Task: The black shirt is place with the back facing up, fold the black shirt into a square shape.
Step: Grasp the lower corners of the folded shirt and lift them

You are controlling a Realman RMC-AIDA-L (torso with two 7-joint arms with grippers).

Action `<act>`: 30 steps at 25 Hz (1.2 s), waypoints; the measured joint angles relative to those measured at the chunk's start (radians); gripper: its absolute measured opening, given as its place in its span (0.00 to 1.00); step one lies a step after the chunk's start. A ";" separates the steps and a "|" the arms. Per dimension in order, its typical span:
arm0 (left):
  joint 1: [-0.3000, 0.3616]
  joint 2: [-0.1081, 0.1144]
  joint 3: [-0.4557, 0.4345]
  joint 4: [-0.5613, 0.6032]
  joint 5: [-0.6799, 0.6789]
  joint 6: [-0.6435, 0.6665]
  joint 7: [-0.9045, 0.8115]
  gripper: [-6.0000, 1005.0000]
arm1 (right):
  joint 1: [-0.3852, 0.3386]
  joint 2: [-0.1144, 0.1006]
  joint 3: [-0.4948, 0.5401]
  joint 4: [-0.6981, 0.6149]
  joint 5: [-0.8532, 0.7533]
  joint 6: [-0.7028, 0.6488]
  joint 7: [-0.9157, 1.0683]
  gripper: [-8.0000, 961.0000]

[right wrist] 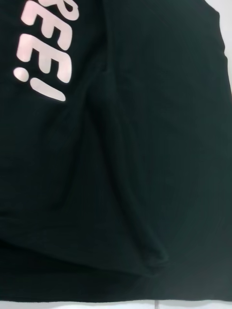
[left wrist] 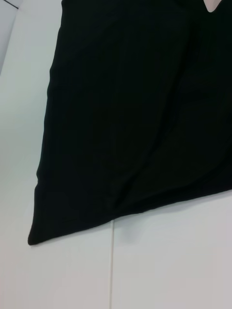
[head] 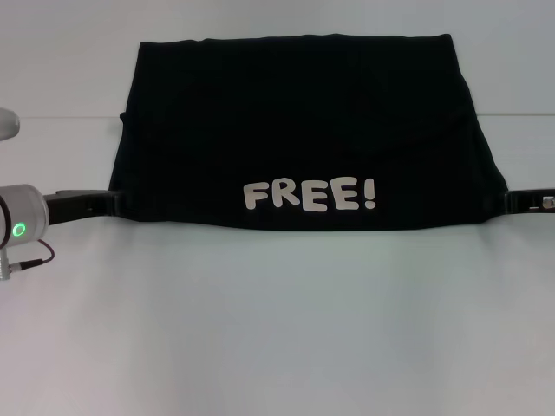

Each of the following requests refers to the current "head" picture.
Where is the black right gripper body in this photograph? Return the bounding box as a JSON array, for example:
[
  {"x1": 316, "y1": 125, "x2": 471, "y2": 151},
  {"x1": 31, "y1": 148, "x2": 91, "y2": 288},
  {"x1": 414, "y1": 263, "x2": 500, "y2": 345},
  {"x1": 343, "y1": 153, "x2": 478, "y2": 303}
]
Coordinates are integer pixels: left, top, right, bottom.
[{"x1": 523, "y1": 186, "x2": 555, "y2": 215}]

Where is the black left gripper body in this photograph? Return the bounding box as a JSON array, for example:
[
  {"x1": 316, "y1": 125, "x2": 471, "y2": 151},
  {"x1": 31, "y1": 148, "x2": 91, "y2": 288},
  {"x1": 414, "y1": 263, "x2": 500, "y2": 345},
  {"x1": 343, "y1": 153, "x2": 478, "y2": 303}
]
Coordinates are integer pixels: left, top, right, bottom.
[{"x1": 42, "y1": 189, "x2": 114, "y2": 226}]

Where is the black t-shirt with FREE print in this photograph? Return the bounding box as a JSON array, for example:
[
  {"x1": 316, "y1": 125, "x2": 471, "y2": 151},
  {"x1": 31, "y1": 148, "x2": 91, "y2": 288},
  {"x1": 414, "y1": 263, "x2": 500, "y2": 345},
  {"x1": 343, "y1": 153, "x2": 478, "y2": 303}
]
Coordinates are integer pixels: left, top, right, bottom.
[{"x1": 108, "y1": 32, "x2": 509, "y2": 233}]

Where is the left arm gripper cable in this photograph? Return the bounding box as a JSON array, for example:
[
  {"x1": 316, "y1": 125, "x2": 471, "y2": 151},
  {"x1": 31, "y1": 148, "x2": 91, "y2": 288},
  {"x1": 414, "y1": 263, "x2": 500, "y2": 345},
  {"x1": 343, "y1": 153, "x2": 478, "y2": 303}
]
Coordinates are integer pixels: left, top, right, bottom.
[{"x1": 0, "y1": 240, "x2": 57, "y2": 282}]

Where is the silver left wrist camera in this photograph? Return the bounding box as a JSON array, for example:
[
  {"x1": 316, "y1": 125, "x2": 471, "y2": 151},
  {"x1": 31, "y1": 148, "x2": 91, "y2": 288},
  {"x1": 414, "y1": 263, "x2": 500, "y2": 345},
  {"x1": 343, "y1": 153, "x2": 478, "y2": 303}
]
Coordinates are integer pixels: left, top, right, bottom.
[{"x1": 0, "y1": 107, "x2": 21, "y2": 142}]

